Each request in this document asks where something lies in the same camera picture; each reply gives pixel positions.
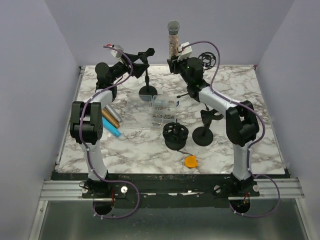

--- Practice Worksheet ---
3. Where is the blue microphone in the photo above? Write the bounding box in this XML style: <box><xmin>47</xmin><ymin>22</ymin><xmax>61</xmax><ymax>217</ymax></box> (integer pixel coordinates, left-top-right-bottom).
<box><xmin>102</xmin><ymin>117</ymin><xmax>121</xmax><ymax>138</ymax></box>

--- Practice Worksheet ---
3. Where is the orange tape measure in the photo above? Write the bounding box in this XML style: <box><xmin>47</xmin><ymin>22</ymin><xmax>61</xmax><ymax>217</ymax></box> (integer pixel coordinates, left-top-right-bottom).
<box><xmin>184</xmin><ymin>155</ymin><xmax>198</xmax><ymax>169</ymax></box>

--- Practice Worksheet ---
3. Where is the clear screw organizer box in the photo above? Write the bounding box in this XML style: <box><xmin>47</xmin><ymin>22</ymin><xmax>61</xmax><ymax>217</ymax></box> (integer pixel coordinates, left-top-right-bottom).
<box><xmin>122</xmin><ymin>94</ymin><xmax>179</xmax><ymax>130</ymax></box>

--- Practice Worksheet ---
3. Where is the silver microphone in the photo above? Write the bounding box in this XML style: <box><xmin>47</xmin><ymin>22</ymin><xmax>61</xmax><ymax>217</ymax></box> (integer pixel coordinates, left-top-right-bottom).
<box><xmin>105</xmin><ymin>104</ymin><xmax>123</xmax><ymax>123</ymax></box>

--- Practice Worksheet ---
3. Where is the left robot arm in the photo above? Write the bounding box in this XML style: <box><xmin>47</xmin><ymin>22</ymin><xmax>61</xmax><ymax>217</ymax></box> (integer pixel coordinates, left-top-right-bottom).
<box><xmin>70</xmin><ymin>48</ymin><xmax>155</xmax><ymax>198</ymax></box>

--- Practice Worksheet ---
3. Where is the shock mount round base stand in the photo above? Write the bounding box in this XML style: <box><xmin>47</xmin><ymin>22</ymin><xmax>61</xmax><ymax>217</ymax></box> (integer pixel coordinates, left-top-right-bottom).
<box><xmin>162</xmin><ymin>122</ymin><xmax>189</xmax><ymax>151</ymax></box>

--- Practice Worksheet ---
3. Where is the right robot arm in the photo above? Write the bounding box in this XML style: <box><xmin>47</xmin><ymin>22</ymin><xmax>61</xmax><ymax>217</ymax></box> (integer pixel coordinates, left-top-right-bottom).
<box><xmin>167</xmin><ymin>56</ymin><xmax>260</xmax><ymax>196</ymax></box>

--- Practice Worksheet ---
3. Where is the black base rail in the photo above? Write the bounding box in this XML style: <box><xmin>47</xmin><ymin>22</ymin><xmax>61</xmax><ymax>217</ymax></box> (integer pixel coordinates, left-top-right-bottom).
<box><xmin>40</xmin><ymin>172</ymin><xmax>304</xmax><ymax>209</ymax></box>

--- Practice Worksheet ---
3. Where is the gold microphone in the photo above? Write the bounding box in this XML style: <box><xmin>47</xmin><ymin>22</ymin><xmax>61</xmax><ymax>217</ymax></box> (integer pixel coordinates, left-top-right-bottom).
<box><xmin>101</xmin><ymin>108</ymin><xmax>120</xmax><ymax>129</ymax></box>

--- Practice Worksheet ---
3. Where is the black tripod shock mount stand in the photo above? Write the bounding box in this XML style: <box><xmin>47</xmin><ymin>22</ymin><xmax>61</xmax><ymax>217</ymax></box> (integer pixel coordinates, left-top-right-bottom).
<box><xmin>176</xmin><ymin>51</ymin><xmax>217</xmax><ymax>112</ymax></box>

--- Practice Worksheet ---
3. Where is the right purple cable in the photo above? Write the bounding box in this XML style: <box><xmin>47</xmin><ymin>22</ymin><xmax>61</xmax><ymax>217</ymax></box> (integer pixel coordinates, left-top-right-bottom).
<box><xmin>183</xmin><ymin>39</ymin><xmax>281</xmax><ymax>219</ymax></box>

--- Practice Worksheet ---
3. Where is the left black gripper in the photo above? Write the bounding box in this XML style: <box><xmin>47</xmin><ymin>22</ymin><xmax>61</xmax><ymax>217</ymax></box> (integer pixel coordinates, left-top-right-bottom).
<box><xmin>109</xmin><ymin>52</ymin><xmax>149</xmax><ymax>84</ymax></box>

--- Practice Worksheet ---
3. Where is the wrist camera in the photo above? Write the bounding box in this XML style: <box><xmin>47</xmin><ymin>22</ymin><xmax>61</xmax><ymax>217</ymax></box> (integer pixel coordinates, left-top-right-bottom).
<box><xmin>106</xmin><ymin>43</ymin><xmax>124</xmax><ymax>63</ymax></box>
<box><xmin>177</xmin><ymin>42</ymin><xmax>193</xmax><ymax>62</ymax></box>

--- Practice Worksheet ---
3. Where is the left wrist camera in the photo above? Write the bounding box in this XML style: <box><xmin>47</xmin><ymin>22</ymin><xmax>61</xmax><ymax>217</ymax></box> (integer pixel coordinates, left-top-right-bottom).
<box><xmin>106</xmin><ymin>43</ymin><xmax>124</xmax><ymax>63</ymax></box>

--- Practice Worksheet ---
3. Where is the glitter microphone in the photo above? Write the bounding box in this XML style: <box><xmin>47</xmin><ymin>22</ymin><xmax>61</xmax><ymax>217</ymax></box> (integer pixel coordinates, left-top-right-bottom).
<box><xmin>167</xmin><ymin>20</ymin><xmax>180</xmax><ymax>59</ymax></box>

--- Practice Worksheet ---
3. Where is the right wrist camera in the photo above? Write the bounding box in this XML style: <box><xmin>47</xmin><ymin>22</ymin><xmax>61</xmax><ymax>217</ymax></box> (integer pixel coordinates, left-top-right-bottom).
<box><xmin>177</xmin><ymin>42</ymin><xmax>193</xmax><ymax>62</ymax></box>

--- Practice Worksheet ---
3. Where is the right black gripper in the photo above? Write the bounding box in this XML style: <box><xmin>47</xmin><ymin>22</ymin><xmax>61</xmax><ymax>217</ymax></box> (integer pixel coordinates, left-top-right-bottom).
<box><xmin>166</xmin><ymin>54</ymin><xmax>191</xmax><ymax>86</ymax></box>

